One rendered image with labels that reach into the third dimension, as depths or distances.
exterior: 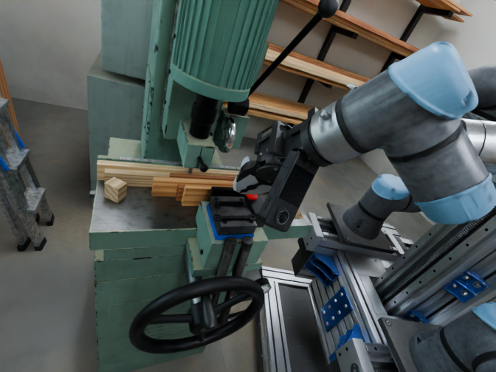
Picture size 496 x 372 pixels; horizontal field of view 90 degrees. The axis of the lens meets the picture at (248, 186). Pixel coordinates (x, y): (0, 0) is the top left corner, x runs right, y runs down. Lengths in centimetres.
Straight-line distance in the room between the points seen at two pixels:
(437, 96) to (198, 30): 39
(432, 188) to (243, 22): 39
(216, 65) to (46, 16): 255
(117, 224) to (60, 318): 96
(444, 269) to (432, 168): 65
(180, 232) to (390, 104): 51
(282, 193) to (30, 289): 145
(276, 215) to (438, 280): 69
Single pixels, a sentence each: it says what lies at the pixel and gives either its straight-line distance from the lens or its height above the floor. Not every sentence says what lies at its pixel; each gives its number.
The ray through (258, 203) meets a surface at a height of 101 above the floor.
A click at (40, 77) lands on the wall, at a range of 316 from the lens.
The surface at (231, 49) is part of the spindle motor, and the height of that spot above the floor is 129.
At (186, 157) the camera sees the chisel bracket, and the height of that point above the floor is 103.
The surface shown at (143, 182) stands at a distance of 72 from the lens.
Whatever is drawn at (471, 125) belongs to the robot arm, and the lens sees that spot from 48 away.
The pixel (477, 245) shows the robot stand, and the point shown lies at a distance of 91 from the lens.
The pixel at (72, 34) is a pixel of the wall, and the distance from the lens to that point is 297.
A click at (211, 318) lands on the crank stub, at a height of 93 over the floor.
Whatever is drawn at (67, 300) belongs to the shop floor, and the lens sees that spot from 158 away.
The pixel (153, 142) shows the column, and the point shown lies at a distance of 87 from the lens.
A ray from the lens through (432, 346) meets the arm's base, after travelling 84.
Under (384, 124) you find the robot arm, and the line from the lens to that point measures 30.
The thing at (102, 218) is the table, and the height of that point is 90.
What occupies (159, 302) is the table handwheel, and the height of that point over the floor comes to 91.
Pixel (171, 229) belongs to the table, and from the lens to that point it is 63.
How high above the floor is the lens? 137
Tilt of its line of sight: 34 degrees down
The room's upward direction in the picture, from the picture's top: 22 degrees clockwise
